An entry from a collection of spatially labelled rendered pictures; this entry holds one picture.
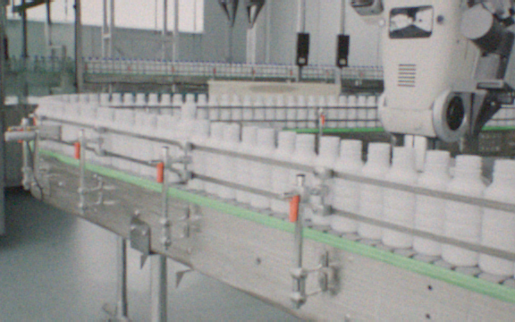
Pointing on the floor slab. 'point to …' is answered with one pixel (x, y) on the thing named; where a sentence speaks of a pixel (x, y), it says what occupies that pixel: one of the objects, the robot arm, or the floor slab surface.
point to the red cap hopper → (141, 37)
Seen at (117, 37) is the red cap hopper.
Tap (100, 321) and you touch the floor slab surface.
